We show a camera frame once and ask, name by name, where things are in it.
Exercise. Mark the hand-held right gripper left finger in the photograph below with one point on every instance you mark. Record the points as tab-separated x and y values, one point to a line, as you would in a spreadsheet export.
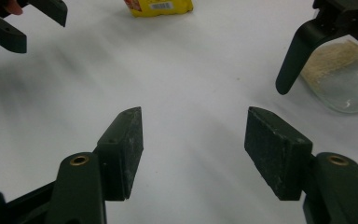
121	155

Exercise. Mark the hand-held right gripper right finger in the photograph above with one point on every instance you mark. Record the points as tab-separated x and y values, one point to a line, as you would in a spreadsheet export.
276	152

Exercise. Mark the glass jar with black lid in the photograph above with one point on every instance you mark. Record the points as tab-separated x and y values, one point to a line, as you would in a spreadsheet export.
338	81

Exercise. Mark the yellow green printed spout pouch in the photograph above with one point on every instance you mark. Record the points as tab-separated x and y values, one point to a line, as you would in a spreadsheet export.
167	11

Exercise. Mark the white table sheet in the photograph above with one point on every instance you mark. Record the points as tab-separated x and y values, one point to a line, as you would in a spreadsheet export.
183	77

